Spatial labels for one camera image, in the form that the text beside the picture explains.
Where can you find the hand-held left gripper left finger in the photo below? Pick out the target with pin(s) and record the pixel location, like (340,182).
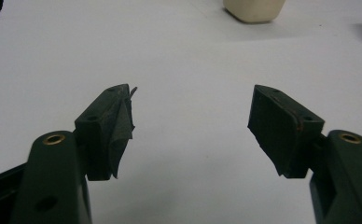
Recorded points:
(103,130)

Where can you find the white table cover sheet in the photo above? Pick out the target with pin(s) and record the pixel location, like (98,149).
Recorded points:
(185,62)

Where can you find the cream square cup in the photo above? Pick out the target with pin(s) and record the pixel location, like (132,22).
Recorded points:
(253,9)

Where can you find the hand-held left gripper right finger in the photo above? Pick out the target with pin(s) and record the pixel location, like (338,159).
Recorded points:
(278,130)

